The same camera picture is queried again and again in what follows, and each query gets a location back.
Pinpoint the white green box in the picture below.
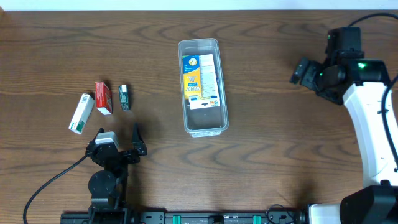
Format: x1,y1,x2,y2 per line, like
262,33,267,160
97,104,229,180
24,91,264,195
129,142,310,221
68,93,95,134

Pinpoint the red box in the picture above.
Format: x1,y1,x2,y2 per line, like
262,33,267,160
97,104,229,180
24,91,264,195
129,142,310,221
95,82,113,116

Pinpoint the clear plastic container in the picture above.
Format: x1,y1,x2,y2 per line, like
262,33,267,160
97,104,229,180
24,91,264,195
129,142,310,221
178,38,229,138

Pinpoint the blue white box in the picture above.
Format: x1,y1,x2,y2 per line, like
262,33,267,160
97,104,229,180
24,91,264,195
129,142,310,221
189,54,220,110

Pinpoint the yellow blue box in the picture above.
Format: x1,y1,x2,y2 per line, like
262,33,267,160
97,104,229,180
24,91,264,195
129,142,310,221
182,55,202,100

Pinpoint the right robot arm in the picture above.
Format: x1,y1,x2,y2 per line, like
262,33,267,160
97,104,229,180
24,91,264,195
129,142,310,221
290,57,397,223

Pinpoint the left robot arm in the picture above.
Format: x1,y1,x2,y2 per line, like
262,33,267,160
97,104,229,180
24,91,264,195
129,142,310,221
85,124,147,224

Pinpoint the dark green box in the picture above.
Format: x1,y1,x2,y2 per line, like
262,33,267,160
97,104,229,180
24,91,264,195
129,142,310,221
119,85,131,111

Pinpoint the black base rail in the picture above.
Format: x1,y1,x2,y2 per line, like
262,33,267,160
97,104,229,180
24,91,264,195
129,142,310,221
60,208,309,224

